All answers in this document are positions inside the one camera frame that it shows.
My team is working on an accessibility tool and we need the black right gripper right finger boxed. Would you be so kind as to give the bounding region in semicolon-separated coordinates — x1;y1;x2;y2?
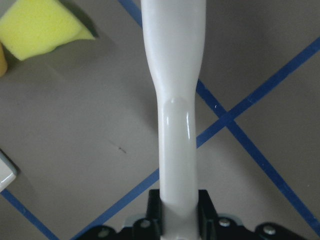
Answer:
198;189;242;240

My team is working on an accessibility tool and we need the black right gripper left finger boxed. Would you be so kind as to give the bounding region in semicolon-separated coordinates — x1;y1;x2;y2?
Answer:
132;189;163;240

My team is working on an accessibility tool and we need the beige plastic dustpan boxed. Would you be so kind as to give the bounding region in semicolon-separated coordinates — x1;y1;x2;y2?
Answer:
0;150;18;192

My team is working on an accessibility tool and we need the beige hand brush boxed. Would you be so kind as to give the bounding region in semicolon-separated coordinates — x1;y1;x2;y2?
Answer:
140;0;207;240

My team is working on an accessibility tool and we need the brown potato toy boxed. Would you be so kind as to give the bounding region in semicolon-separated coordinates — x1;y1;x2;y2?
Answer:
0;44;8;77

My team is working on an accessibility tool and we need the yellow sponge wedge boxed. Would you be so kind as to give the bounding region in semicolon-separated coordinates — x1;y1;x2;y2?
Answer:
0;0;95;61

